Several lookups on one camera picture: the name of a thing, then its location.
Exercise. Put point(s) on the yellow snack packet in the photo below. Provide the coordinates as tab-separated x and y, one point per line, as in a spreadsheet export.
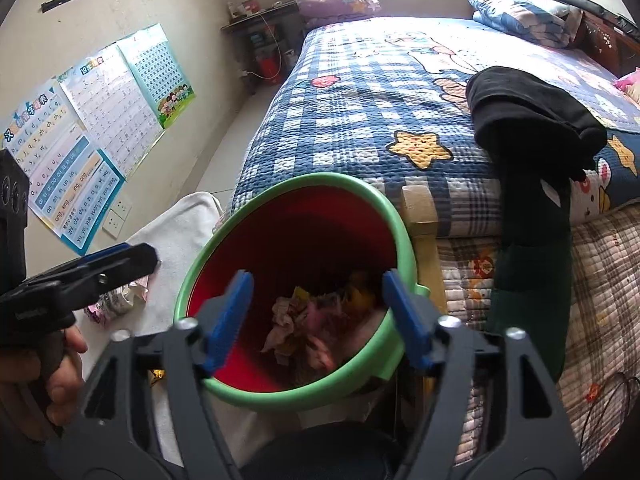
361	290

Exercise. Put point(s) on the person's left hand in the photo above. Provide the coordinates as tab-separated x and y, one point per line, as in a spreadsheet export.
60	395

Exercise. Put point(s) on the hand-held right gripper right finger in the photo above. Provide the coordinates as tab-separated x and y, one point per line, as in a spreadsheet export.
406	310

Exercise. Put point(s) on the white towel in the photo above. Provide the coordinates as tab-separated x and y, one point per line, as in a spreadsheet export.
165	240

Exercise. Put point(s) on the light wooden bed frame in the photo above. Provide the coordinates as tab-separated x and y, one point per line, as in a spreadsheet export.
420	220

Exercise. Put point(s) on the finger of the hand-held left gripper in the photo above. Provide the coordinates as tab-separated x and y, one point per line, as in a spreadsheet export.
120	270
97	255

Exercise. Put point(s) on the blue box in shelf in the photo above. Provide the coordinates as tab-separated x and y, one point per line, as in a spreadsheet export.
259	40

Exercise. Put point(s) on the red bin with green rim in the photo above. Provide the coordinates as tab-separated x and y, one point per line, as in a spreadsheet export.
300	220

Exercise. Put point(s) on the dark metal shelf rack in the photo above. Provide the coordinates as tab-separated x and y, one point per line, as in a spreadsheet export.
270	25

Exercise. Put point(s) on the boxes atop shelf rack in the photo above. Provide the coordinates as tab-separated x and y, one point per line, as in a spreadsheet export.
245	8

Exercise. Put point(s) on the pink folded pillow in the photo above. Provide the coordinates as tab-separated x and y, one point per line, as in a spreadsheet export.
335	7

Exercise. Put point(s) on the pink snack packet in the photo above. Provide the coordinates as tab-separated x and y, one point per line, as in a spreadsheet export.
322	342

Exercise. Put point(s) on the blue folded blanket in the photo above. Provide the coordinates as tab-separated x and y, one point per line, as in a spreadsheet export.
520	15

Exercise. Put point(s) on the black cloth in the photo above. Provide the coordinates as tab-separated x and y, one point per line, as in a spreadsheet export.
525	115

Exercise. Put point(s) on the pink patterned quilted pad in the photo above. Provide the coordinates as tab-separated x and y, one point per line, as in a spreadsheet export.
600	285

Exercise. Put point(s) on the blue plaid cartoon quilt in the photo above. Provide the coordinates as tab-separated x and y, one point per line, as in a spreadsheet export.
350	110

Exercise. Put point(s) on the dark blue cloth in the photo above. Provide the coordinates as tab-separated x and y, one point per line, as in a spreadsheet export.
325	452

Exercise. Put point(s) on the white wall chart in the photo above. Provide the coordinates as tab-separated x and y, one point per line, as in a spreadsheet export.
110	105

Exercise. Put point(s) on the white wall socket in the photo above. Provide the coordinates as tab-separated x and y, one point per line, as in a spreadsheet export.
123	205
114	224

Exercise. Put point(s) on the green bordered wall chart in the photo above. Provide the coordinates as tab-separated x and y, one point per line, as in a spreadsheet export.
157	72

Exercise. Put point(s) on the small red bucket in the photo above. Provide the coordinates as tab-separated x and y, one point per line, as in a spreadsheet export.
266	65

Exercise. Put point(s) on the dark wooden headboard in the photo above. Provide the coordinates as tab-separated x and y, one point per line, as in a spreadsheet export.
600	30

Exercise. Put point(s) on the small yellow wrapper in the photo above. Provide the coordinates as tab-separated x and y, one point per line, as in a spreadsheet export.
159	376

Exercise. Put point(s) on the blue and pink wall chart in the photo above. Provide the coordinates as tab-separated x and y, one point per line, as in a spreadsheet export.
65	175

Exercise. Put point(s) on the dark green cloth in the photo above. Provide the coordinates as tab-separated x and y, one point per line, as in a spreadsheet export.
530	270

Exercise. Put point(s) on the beige paper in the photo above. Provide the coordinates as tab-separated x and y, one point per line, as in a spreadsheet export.
282	320

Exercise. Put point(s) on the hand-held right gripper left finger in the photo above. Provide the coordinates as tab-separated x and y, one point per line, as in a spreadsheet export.
230	310

